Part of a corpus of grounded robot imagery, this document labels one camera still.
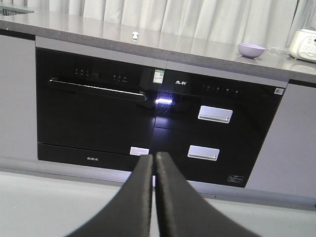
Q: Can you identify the grey cabinet door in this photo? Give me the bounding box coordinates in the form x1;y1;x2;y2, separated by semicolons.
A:
246;84;316;198

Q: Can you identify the black built-in dishwasher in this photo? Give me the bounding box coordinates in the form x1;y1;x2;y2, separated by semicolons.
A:
36;48;158;171

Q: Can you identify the lilac plastic bowl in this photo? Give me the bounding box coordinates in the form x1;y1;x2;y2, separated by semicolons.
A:
238;43;265;58

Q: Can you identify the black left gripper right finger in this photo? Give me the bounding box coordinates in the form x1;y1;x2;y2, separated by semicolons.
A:
155;152;256;237

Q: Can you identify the white blender appliance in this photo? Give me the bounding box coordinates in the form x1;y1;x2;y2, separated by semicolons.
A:
288;0;316;63

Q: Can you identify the clear plastic wrap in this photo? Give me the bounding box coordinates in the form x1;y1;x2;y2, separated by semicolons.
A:
267;46;291;58

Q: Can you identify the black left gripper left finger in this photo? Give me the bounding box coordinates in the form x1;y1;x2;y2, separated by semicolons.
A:
68;155;153;237

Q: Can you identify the black disinfection cabinet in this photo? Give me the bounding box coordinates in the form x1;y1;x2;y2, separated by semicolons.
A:
150;70;284;187

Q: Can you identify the white curtain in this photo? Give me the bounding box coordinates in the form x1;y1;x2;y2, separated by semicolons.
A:
15;0;316;48

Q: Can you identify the pale green plastic spoon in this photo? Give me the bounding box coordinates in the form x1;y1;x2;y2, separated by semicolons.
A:
132;32;139;40

